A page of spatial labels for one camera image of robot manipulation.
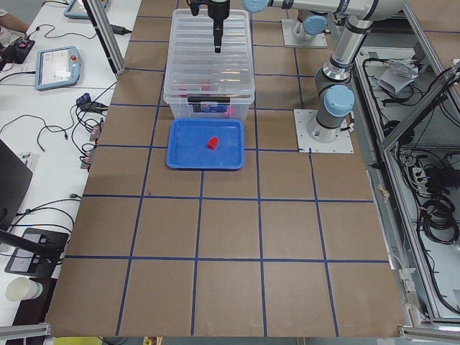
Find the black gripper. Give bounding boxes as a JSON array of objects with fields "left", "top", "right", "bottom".
[{"left": 207, "top": 0, "right": 230, "bottom": 53}]

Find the clear plastic box lid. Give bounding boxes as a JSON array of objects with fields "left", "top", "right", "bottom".
[{"left": 163, "top": 9, "right": 255, "bottom": 96}]

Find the red block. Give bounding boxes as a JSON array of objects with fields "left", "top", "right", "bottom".
[{"left": 206, "top": 136, "right": 219, "bottom": 150}]

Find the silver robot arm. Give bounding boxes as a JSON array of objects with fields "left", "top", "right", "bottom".
[
  {"left": 242, "top": 0, "right": 406, "bottom": 144},
  {"left": 189, "top": 1, "right": 328, "bottom": 52}
]

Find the clear plastic storage box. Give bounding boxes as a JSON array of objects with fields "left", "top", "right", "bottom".
[{"left": 163, "top": 88, "right": 254, "bottom": 121}]

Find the black latch on box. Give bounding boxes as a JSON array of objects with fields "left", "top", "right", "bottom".
[{"left": 187, "top": 95, "right": 230, "bottom": 104}]

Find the black power adapter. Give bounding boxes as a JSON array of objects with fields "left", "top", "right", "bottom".
[{"left": 111, "top": 24, "right": 132, "bottom": 35}]

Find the blue plastic tray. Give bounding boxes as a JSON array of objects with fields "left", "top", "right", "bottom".
[{"left": 166, "top": 119, "right": 245, "bottom": 170}]

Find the teach pendant far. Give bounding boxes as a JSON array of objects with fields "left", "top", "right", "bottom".
[{"left": 63, "top": 0, "right": 89, "bottom": 19}]

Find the teach pendant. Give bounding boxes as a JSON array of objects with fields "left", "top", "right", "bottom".
[
  {"left": 63, "top": 0, "right": 89, "bottom": 19},
  {"left": 34, "top": 46, "right": 81, "bottom": 91}
]

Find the teach pendant near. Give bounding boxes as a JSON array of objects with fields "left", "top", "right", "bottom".
[{"left": 34, "top": 46, "right": 81, "bottom": 91}]

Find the black monitor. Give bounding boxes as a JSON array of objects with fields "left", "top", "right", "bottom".
[{"left": 0, "top": 141, "right": 33, "bottom": 231}]

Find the white paper cup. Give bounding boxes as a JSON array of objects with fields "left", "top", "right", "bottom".
[{"left": 5, "top": 277, "right": 43, "bottom": 302}]

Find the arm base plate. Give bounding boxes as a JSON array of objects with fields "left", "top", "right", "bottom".
[
  {"left": 294, "top": 109, "right": 354, "bottom": 154},
  {"left": 281, "top": 19, "right": 327, "bottom": 49}
]

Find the aluminium frame post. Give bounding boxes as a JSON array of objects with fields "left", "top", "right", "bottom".
[{"left": 83, "top": 0, "right": 126, "bottom": 77}]

